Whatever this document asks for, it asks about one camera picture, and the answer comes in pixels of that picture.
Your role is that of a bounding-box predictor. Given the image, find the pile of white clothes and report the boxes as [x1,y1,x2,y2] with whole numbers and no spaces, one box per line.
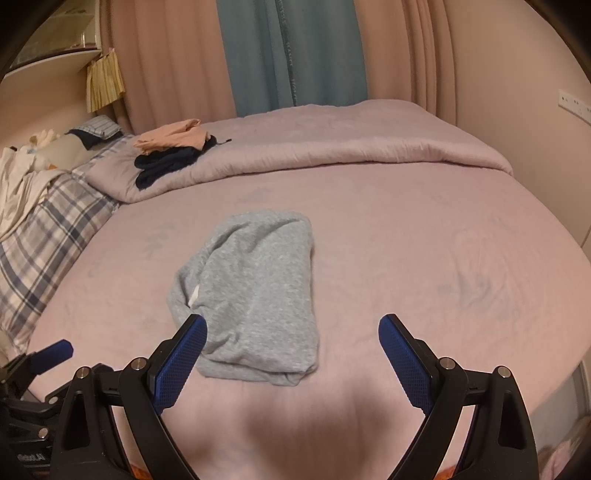
[0,130,70,241]

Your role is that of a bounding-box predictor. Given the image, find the dark navy folded garment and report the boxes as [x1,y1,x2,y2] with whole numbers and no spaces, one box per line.
[135,135,232,191]

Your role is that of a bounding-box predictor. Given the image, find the dark cloth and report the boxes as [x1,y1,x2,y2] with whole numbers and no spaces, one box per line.
[65,129,95,151]

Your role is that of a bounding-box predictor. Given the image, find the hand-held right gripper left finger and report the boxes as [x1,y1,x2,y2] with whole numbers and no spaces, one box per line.
[50,314,208,480]

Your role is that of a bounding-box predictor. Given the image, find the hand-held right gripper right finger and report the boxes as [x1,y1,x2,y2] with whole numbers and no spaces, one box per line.
[378,314,539,480]

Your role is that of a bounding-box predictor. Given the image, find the white wall socket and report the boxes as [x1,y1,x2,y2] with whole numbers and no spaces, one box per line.
[558,89,591,118]

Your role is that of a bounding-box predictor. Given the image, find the white wall shelf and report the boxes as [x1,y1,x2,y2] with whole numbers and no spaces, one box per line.
[0,0,102,84]

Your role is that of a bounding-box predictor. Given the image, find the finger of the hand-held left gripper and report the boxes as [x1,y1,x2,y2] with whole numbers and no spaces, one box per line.
[27,339,75,376]
[44,384,71,410]

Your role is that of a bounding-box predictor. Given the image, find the pink duvet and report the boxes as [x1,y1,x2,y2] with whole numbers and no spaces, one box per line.
[87,98,514,204]

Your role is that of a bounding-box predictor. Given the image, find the pink bed sheet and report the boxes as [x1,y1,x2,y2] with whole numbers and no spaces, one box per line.
[0,161,591,480]

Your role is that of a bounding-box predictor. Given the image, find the striped pillow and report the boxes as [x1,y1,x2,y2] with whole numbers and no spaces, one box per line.
[76,115,123,141]

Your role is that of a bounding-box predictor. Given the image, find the plaid bed cover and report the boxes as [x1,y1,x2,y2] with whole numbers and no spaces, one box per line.
[0,136,134,354]

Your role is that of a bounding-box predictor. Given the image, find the yellow pleated cloth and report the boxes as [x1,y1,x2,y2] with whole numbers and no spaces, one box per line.
[86,47,125,114]

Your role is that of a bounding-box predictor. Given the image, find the grey sweatshirt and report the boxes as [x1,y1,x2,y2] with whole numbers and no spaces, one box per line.
[167,210,321,387]

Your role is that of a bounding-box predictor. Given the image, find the teal curtain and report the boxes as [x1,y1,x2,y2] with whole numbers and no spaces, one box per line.
[216,0,368,118]

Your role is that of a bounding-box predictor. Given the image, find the beige pillow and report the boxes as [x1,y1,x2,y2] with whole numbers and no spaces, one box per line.
[46,136,90,171]

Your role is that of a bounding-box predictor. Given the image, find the pink curtain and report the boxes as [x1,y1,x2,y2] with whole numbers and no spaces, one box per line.
[353,0,455,127]
[111,0,238,134]

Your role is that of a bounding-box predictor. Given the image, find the peach folded garment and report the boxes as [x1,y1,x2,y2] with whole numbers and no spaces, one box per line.
[134,119,209,155]

